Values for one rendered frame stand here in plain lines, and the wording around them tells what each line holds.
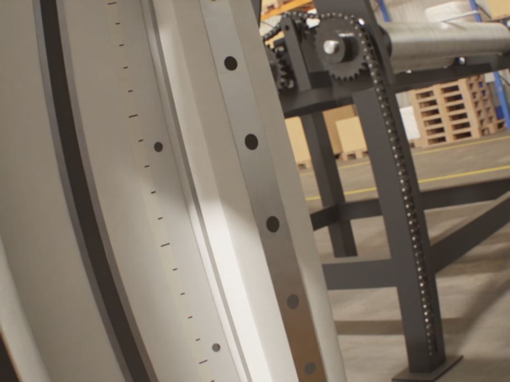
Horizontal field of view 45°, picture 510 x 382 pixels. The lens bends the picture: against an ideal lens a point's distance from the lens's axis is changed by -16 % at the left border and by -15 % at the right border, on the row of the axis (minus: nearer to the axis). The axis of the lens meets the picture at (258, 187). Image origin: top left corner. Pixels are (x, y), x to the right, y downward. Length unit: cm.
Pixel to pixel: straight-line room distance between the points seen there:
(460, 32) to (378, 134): 55
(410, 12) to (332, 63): 1100
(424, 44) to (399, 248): 54
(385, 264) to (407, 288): 10
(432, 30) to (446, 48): 8
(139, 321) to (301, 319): 13
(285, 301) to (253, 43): 20
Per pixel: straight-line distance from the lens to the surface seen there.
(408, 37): 174
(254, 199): 53
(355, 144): 1211
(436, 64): 240
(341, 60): 157
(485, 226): 194
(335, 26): 160
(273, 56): 177
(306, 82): 166
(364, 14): 160
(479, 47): 210
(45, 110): 50
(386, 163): 160
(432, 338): 164
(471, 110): 999
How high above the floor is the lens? 69
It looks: 4 degrees down
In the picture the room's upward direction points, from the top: 15 degrees counter-clockwise
